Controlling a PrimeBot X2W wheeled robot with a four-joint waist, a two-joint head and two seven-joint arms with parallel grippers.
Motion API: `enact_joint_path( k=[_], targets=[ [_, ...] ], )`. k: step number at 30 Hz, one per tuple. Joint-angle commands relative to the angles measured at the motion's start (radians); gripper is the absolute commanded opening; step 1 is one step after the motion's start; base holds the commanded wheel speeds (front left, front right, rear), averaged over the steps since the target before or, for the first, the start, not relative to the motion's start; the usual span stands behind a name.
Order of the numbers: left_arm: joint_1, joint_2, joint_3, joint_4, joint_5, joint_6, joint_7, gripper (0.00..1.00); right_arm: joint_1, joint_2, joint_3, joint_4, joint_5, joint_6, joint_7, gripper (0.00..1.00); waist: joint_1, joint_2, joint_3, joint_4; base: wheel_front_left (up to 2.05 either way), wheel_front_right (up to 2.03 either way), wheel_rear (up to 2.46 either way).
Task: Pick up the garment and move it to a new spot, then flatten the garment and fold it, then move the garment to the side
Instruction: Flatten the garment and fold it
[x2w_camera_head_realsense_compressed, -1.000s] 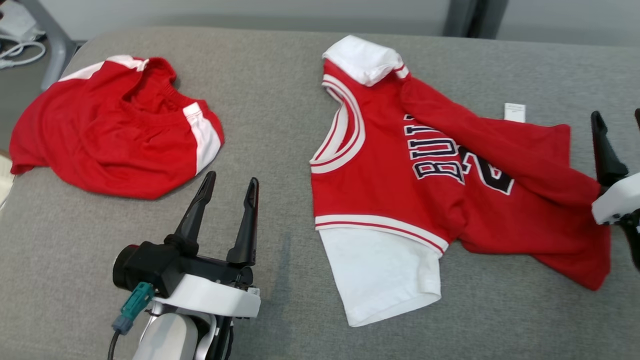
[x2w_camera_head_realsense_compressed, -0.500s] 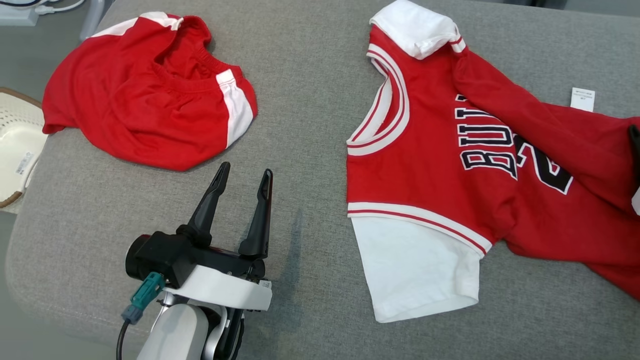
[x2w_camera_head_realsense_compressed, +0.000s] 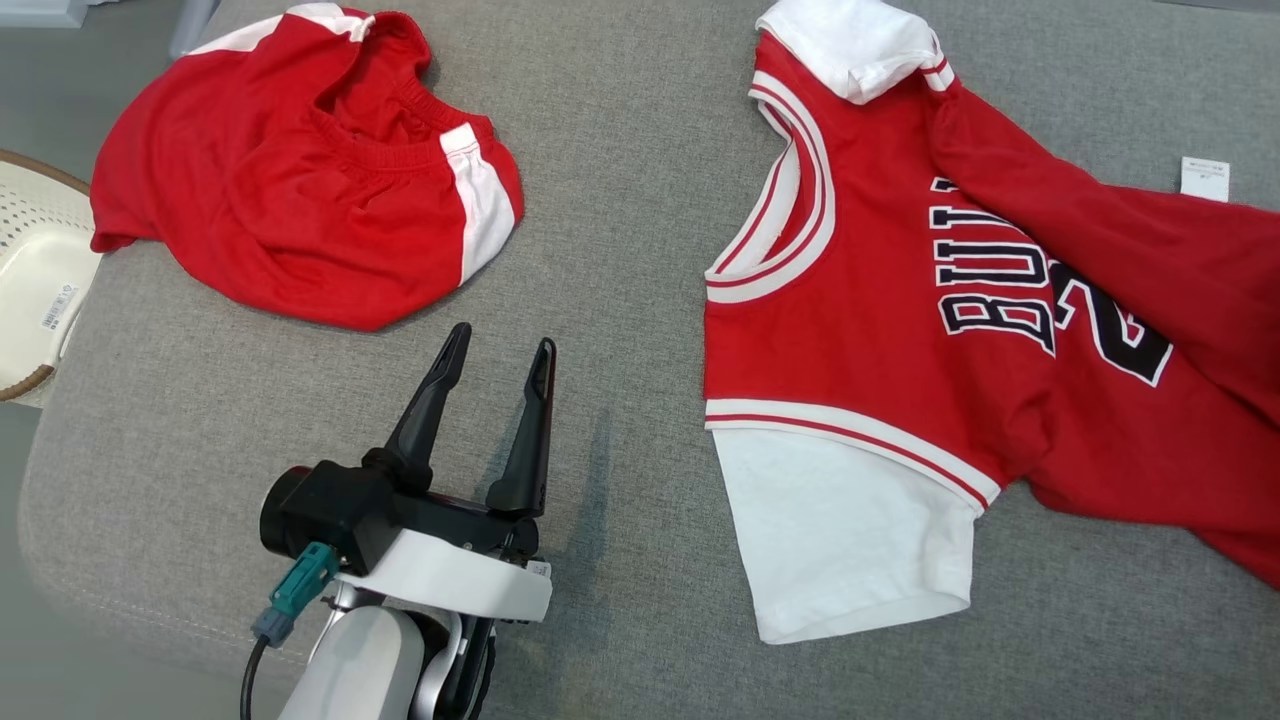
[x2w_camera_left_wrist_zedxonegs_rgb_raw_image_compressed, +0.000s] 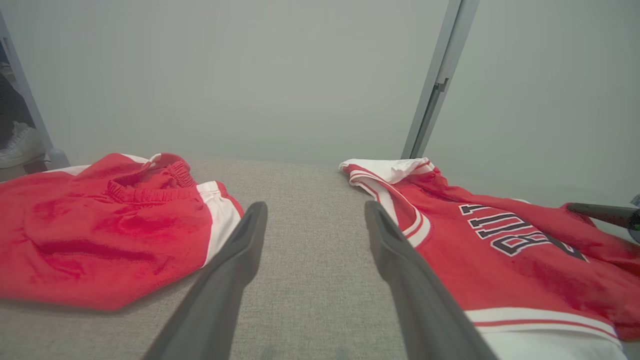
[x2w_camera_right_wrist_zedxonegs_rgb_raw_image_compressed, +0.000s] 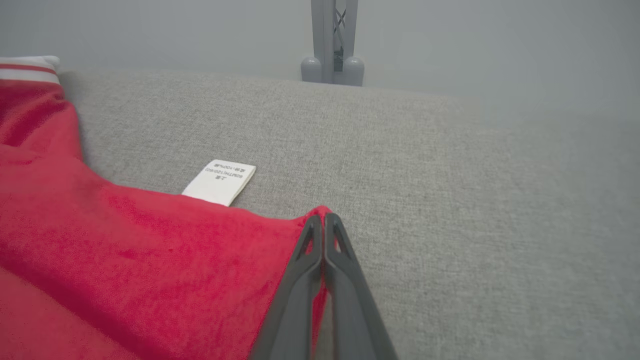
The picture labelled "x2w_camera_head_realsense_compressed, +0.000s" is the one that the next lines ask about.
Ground white woven laundry basket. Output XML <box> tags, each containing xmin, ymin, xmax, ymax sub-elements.
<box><xmin>0</xmin><ymin>150</ymin><xmax>105</xmax><ymax>409</ymax></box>

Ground black left camera cable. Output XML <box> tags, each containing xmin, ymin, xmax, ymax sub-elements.
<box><xmin>239</xmin><ymin>635</ymin><xmax>273</xmax><ymax>720</ymax></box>

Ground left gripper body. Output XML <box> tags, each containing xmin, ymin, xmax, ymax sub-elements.
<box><xmin>335</xmin><ymin>490</ymin><xmax>553</xmax><ymax>623</ymax></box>

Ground red shorts with white stripes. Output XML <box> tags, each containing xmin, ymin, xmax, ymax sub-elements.
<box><xmin>90</xmin><ymin>3</ymin><xmax>525</xmax><ymax>333</ymax></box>

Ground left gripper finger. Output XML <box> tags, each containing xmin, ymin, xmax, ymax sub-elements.
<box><xmin>486</xmin><ymin>337</ymin><xmax>558</xmax><ymax>518</ymax></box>
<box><xmin>365</xmin><ymin>322</ymin><xmax>473</xmax><ymax>491</ymax></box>

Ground red basketball jersey shirt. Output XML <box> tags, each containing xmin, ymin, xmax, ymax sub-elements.
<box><xmin>703</xmin><ymin>0</ymin><xmax>1280</xmax><ymax>646</ymax></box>

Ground teal left camera connector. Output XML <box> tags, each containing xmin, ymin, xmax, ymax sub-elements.
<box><xmin>252</xmin><ymin>543</ymin><xmax>341</xmax><ymax>649</ymax></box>

